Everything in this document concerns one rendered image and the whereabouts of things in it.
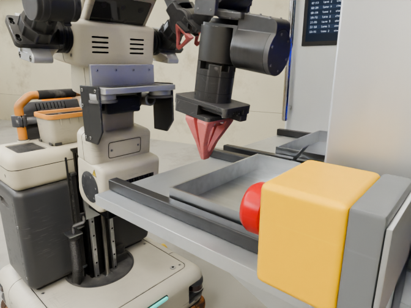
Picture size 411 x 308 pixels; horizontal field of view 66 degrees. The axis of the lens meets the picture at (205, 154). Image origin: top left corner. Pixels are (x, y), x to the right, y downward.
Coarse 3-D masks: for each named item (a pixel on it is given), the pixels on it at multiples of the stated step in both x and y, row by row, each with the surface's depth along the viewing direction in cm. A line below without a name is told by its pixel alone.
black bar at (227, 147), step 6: (228, 144) 83; (228, 150) 82; (234, 150) 81; (240, 150) 79; (246, 150) 78; (252, 150) 77; (258, 150) 77; (276, 156) 73; (282, 156) 72; (288, 156) 72; (300, 162) 69
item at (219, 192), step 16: (240, 160) 64; (256, 160) 69; (272, 160) 67; (288, 160) 64; (208, 176) 57; (224, 176) 61; (240, 176) 65; (256, 176) 65; (272, 176) 65; (176, 192) 49; (192, 192) 54; (208, 192) 57; (224, 192) 57; (240, 192) 57; (208, 208) 46; (224, 208) 43; (240, 224) 42
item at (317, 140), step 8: (304, 136) 86; (312, 136) 90; (320, 136) 94; (288, 144) 79; (296, 144) 83; (304, 144) 87; (312, 144) 91; (320, 144) 91; (280, 152) 75; (288, 152) 73; (296, 152) 72; (304, 152) 71; (312, 152) 82; (320, 152) 82; (320, 160) 69
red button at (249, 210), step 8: (256, 184) 24; (248, 192) 23; (256, 192) 23; (248, 200) 23; (256, 200) 23; (240, 208) 24; (248, 208) 23; (256, 208) 23; (240, 216) 24; (248, 216) 23; (256, 216) 22; (248, 224) 23; (256, 224) 23; (256, 232) 23
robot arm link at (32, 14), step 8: (24, 0) 70; (32, 0) 68; (40, 0) 67; (48, 0) 68; (80, 0) 74; (24, 8) 71; (32, 8) 69; (40, 8) 68; (48, 8) 69; (80, 8) 74; (32, 16) 70; (40, 16) 70; (48, 16) 71
